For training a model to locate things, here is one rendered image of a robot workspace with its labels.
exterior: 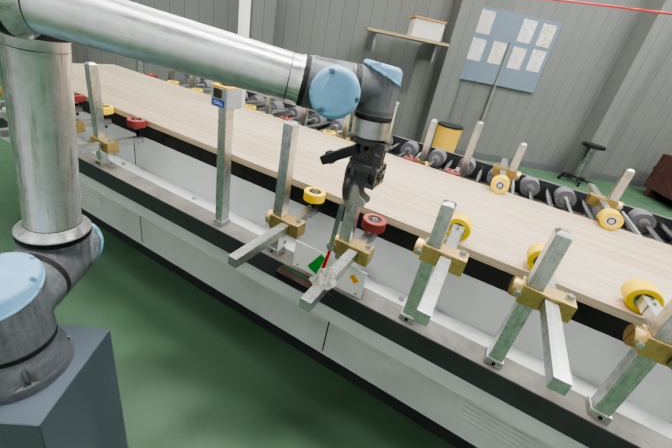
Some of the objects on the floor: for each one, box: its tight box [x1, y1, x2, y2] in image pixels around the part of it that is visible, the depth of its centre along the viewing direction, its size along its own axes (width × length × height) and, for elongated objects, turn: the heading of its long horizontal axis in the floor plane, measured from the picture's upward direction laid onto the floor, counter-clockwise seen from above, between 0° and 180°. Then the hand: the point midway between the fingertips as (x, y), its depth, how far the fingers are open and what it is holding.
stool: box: [557, 141, 606, 187], centre depth 537 cm, size 55×52×66 cm
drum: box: [432, 121, 464, 153], centre depth 496 cm, size 37×37×59 cm
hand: (346, 206), depth 89 cm, fingers closed
